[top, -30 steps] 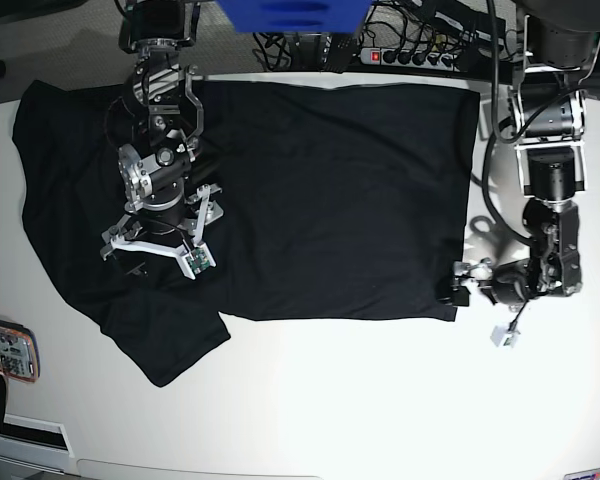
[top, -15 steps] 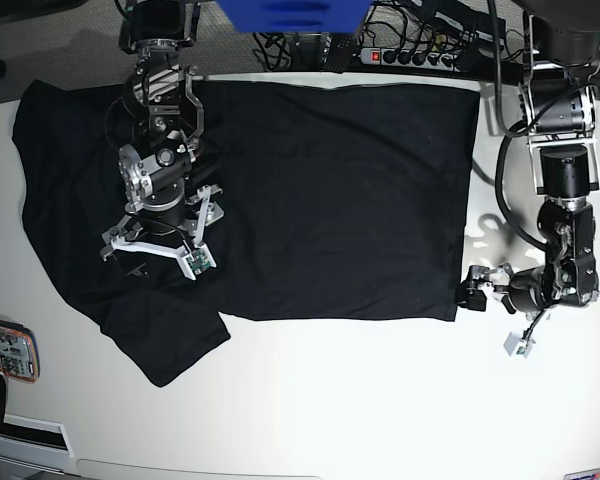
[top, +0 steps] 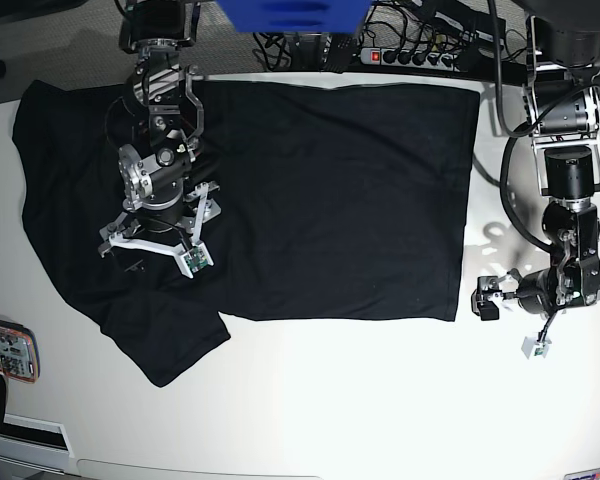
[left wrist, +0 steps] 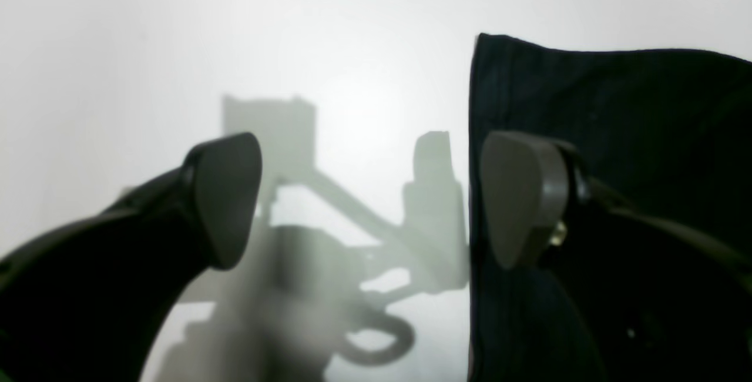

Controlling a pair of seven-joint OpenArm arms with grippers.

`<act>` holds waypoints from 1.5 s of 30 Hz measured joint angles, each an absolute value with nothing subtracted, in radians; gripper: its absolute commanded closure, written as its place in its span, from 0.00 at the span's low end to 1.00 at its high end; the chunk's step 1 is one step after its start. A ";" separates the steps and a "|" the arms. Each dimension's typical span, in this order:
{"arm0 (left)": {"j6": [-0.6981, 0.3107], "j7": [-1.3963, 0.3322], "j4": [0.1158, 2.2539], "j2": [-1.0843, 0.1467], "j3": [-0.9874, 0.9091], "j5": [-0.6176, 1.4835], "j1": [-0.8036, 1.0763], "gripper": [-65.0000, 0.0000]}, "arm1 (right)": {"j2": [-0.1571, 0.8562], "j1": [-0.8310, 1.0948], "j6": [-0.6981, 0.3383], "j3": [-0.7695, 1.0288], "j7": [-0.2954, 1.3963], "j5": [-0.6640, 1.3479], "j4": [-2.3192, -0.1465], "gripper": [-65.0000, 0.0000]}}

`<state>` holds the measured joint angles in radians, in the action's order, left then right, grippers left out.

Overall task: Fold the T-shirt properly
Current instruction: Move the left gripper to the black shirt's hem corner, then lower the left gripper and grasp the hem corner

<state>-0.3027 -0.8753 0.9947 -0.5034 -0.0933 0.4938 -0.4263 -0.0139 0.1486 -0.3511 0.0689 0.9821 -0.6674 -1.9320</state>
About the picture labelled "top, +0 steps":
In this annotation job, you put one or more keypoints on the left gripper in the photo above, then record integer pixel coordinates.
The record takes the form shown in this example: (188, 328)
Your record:
(536, 294)

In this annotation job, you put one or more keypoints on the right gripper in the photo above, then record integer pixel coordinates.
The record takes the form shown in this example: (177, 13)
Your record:
(182, 217)

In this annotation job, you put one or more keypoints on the black T-shirt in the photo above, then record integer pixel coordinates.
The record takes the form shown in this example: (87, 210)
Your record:
(346, 203)

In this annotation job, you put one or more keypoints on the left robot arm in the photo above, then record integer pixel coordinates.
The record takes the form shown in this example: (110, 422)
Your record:
(563, 124)

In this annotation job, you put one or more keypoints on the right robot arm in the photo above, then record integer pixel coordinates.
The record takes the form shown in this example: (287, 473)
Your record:
(167, 195)

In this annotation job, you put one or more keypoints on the white tray with black slot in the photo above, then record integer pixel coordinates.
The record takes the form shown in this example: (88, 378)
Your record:
(35, 444)

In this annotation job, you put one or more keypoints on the colourful sticker at table edge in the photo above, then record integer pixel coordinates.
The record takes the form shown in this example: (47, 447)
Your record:
(591, 474)

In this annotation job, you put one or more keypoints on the blue plastic box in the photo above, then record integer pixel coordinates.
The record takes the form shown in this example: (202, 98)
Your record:
(305, 16)

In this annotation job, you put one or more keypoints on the white power strip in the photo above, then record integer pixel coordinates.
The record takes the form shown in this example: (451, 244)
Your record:
(421, 58)

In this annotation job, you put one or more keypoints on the black power adapter box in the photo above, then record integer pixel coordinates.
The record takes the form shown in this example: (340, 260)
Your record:
(340, 52)

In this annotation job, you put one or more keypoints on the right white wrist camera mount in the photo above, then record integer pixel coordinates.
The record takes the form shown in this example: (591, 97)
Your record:
(190, 256)

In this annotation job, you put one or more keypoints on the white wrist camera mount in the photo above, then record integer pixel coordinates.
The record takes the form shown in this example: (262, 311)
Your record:
(190, 256)
(533, 346)

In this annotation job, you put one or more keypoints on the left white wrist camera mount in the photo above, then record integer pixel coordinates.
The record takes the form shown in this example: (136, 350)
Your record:
(533, 346)

